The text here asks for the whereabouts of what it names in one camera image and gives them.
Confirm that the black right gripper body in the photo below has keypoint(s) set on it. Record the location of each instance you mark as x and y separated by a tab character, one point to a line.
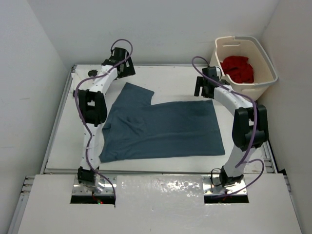
200	83

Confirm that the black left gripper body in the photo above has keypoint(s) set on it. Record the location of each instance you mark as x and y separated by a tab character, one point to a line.
127	71

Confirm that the teal blue t shirt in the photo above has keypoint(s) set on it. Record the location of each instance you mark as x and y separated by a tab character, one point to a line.
136	129

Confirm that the white printed t shirt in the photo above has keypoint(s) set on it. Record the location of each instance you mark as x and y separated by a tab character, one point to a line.
80	74

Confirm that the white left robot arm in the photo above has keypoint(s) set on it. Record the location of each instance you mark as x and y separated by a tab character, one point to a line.
90	102

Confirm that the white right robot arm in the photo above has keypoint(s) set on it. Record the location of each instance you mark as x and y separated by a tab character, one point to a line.
250	124

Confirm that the red t shirt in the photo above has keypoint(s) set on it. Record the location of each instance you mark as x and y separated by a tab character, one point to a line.
238	68

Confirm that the cream plastic laundry basket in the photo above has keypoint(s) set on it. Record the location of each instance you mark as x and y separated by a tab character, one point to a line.
263	71

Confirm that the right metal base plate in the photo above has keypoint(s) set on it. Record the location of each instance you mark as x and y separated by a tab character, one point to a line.
211	186

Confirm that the metal base plate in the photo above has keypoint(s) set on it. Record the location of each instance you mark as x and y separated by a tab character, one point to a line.
211	186
100	186

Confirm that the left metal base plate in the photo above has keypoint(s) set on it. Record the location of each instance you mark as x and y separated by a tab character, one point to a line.
100	186

